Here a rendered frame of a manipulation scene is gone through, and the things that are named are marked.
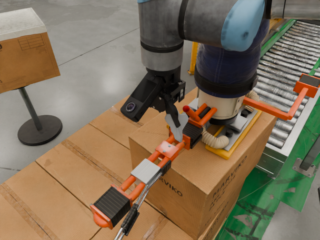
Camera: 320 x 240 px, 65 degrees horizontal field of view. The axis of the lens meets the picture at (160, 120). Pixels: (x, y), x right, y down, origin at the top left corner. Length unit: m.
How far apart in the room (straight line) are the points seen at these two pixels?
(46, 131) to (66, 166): 1.08
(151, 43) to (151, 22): 0.04
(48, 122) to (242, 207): 1.89
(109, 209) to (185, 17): 0.49
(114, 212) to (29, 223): 0.78
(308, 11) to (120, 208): 0.59
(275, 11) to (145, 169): 0.51
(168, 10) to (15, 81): 1.73
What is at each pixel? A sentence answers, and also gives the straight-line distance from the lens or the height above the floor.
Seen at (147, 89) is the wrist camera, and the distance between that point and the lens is 0.55.
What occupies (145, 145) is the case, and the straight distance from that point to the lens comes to 1.00.
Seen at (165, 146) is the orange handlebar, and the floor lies 1.09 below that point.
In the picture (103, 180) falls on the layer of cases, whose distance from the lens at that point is 1.42.
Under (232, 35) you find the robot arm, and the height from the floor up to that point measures 1.53.
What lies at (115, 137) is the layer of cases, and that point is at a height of 0.54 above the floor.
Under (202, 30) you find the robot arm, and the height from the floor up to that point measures 1.53.
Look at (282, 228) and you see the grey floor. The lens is 2.03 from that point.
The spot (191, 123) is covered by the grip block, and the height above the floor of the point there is 1.09.
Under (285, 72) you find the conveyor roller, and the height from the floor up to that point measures 0.52.
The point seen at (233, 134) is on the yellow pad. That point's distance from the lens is 1.05.
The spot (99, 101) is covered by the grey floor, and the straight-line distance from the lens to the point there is 2.80.
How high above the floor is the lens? 1.70
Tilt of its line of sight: 43 degrees down
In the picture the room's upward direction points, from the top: straight up
